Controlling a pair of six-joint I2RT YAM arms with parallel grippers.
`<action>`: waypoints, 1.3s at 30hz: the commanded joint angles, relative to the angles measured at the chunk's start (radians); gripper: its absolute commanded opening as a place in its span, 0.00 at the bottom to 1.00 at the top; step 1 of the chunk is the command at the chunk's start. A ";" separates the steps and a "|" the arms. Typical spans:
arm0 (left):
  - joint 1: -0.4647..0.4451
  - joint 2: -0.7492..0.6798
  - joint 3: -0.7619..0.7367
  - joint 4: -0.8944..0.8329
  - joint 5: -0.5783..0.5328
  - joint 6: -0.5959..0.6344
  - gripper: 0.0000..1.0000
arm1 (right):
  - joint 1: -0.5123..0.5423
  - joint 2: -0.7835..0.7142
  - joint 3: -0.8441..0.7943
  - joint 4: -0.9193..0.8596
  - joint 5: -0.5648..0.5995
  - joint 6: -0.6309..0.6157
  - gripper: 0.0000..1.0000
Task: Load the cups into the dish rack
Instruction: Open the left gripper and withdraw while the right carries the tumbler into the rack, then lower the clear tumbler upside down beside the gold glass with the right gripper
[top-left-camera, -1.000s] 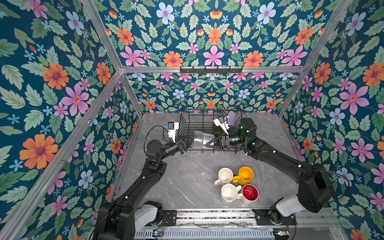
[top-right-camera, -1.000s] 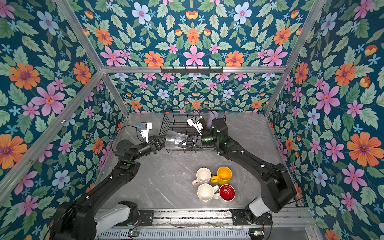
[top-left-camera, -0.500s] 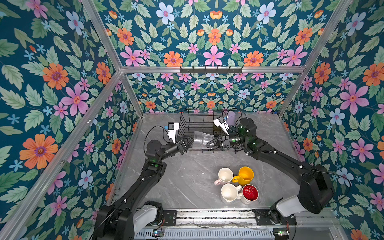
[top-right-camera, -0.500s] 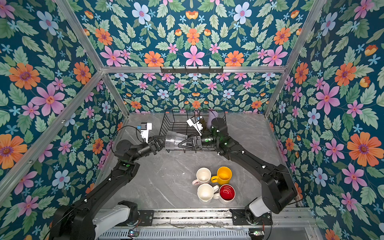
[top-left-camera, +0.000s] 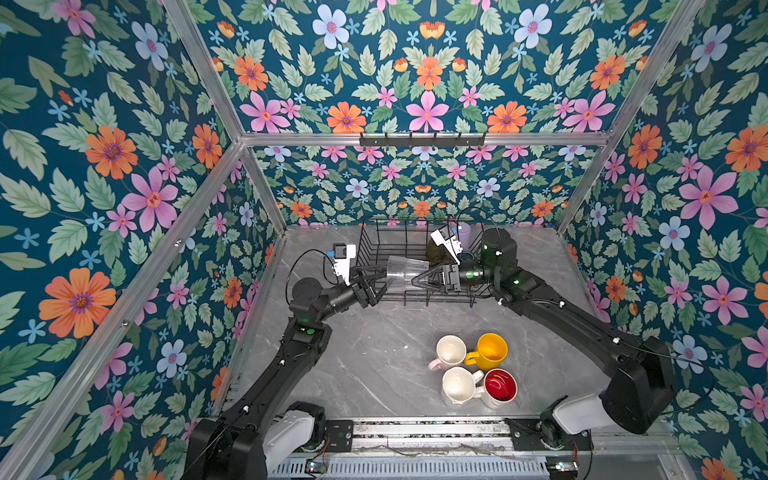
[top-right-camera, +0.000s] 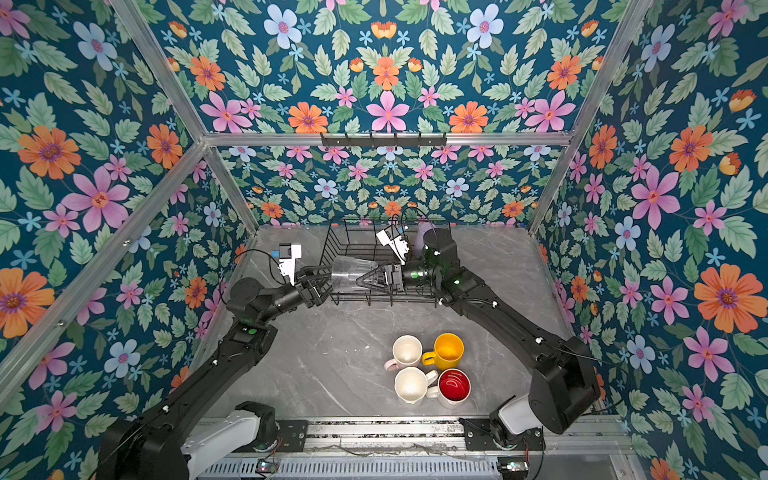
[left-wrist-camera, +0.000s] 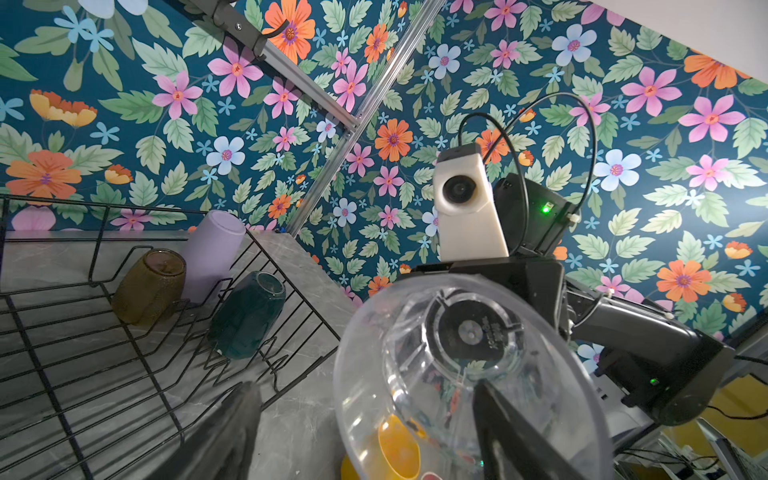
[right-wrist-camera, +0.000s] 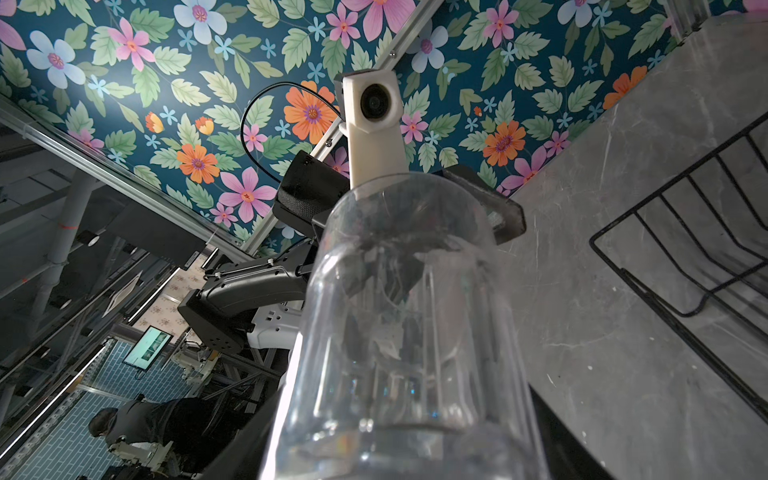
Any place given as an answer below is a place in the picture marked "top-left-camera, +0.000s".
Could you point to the clear glass cup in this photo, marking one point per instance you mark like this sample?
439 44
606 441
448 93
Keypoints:
401 271

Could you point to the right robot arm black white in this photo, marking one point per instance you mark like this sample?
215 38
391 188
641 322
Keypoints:
641 372

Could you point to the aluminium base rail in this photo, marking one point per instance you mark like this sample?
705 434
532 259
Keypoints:
484 436

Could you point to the yellow mug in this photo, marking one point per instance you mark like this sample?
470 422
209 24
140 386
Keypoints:
490 352

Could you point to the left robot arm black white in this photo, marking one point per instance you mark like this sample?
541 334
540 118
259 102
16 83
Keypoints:
247 441

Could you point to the white mug red inside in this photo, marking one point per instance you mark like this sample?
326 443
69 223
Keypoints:
499 388

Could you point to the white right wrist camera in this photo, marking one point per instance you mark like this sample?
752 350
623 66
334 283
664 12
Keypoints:
451 244

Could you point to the aluminium frame post back left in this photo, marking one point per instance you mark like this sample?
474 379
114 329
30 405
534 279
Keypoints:
181 17

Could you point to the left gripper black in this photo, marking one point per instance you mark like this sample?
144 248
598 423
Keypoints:
366 297

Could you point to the black wire dish rack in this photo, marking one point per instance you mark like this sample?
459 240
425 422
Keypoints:
379 239

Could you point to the amber textured glass cup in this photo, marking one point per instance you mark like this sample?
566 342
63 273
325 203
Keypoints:
435 254

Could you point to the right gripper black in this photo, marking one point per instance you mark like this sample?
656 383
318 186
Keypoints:
420 278

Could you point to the lilac plastic cup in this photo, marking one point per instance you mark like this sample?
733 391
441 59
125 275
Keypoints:
464 233

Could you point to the black hook rail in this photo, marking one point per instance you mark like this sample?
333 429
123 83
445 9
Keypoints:
409 140

